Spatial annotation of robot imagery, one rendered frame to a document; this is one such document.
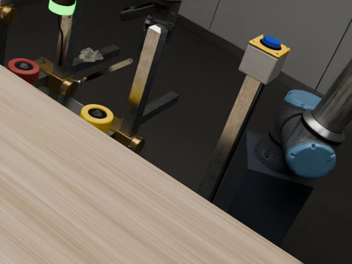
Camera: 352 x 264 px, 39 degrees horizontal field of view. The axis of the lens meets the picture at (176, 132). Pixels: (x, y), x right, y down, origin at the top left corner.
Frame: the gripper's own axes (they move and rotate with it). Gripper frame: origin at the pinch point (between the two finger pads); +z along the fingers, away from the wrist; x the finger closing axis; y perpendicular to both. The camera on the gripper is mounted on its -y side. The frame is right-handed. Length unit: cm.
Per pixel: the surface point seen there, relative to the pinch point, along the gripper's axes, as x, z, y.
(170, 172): 71, 93, 25
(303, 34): 223, 52, 94
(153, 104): -5.6, 10.6, 8.1
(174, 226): -61, 2, 20
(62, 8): -21.0, -16.6, -19.2
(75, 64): -4.4, 6.2, -17.3
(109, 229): -67, 2, 8
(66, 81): -16.4, 5.5, -16.3
